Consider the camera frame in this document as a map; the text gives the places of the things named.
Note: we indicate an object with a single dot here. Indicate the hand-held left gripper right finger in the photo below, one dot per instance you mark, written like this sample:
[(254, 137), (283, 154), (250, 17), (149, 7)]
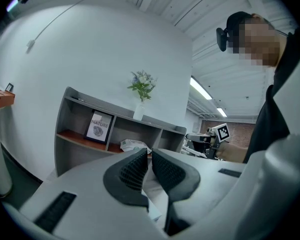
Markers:
[(173, 179)]

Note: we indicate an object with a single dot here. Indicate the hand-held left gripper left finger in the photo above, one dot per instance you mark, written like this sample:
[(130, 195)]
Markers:
[(126, 181)]

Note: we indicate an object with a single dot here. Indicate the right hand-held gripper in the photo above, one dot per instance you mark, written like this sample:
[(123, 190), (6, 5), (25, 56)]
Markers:
[(222, 133)]

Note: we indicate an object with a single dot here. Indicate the white sheet of paper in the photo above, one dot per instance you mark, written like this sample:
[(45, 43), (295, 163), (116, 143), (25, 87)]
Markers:
[(155, 200)]

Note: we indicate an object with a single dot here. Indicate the person's right forearm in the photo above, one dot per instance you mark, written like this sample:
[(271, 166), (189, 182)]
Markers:
[(231, 152)]

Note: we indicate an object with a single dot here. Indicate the long ceiling light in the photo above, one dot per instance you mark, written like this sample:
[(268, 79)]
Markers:
[(200, 87), (221, 111)]

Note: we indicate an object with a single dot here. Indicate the white and green tissue packet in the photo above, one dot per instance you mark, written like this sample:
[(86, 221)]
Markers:
[(133, 145)]

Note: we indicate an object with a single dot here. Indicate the black framed leaf picture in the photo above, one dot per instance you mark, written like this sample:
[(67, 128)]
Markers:
[(98, 129)]

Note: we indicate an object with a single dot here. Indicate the white vase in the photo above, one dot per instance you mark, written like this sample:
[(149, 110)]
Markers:
[(139, 112)]

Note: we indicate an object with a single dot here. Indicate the grey shelf unit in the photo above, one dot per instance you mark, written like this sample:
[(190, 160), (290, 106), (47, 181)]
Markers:
[(72, 149)]

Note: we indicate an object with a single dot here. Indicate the white and blue flower bouquet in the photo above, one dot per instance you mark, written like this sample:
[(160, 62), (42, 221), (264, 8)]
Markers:
[(142, 85)]

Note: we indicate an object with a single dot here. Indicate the person's black shirt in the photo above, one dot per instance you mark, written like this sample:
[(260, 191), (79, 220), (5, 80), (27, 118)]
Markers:
[(272, 119)]

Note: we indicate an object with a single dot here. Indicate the person's head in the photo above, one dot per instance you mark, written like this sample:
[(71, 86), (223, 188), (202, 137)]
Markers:
[(257, 41)]

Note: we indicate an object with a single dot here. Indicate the orange box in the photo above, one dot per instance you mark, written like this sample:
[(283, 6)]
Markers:
[(1, 97)]

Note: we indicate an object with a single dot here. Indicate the black head-mounted camera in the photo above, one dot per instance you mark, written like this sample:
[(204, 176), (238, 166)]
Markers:
[(221, 39)]

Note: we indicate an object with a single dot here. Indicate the small black picture frame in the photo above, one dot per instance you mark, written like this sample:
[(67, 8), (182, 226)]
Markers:
[(9, 86)]

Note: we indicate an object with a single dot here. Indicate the grey wall conduit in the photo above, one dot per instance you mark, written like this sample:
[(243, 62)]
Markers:
[(52, 21)]

